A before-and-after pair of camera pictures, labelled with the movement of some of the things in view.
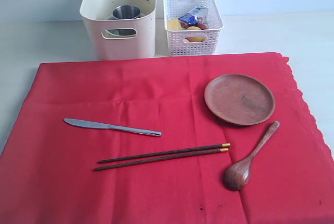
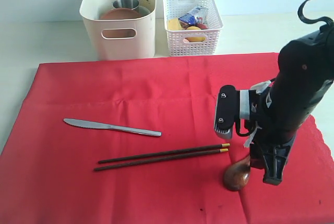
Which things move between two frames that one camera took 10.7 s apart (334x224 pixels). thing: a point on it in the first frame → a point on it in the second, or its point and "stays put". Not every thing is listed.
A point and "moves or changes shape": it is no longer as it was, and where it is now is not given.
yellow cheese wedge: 174,24 stays put
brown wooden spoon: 237,175 stays put
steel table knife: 84,123 stays put
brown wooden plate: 239,99 moves or changes shape
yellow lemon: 194,39 stays put
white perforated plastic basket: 177,3 stays put
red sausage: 202,26 stays put
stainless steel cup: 126,12 → 130,3
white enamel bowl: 120,33 → 143,11
